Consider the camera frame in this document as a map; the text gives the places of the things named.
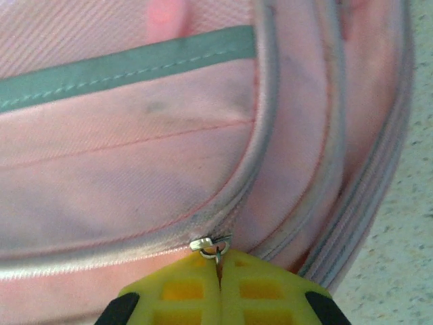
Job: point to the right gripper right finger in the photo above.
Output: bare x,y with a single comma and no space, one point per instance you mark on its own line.
264,294

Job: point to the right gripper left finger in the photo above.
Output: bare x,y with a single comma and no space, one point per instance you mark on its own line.
182,294

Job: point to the metal zipper pull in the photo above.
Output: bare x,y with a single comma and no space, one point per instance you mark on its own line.
202,243

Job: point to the pink fabric backpack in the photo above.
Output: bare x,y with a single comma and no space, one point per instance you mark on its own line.
135,152

